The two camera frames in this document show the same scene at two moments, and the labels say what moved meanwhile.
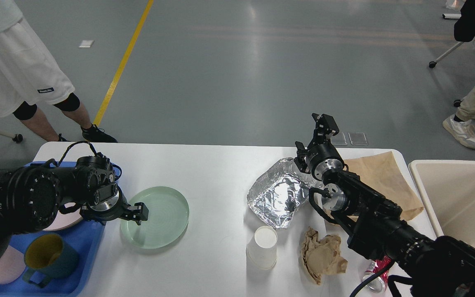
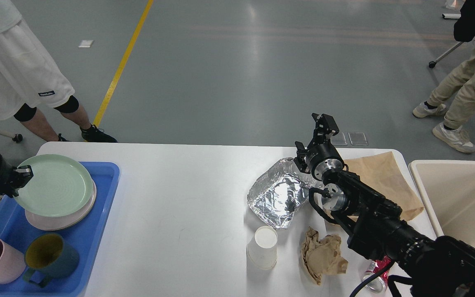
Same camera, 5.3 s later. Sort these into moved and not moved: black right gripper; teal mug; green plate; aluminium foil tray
Moved: green plate
Not moved: black right gripper; aluminium foil tray; teal mug
